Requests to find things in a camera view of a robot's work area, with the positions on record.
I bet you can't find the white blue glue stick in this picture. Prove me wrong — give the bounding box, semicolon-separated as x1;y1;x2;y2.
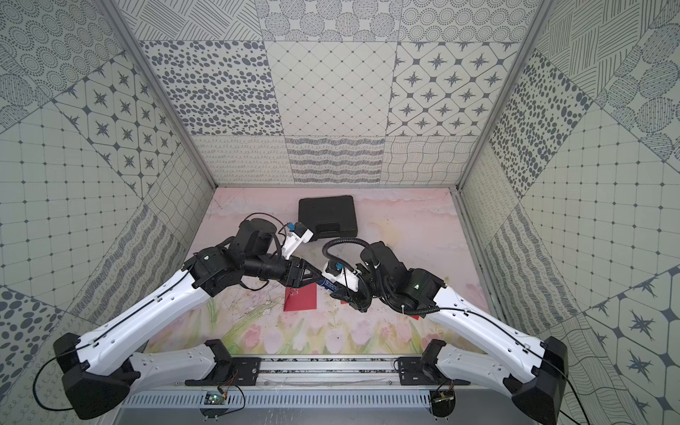
317;278;346;293

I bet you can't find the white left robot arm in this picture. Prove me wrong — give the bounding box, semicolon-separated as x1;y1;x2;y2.
53;218;322;420

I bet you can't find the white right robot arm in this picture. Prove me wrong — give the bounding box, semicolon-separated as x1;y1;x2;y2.
322;238;568;424

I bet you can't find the red envelope left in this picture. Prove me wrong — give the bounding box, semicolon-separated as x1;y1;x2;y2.
283;284;317;312

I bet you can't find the black plastic tool case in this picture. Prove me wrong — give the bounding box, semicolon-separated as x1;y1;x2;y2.
299;195;359;242

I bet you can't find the right round circuit board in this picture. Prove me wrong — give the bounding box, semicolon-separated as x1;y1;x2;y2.
430;390;457;418

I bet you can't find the left green circuit board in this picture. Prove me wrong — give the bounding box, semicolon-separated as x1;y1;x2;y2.
199;392;228;419

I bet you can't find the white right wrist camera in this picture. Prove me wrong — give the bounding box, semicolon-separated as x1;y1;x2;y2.
322;260;359;292

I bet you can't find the black corrugated cable conduit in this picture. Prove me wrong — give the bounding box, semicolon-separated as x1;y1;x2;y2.
321;236;442;317

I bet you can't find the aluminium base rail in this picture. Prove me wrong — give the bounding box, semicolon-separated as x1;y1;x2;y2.
206;355;451;388

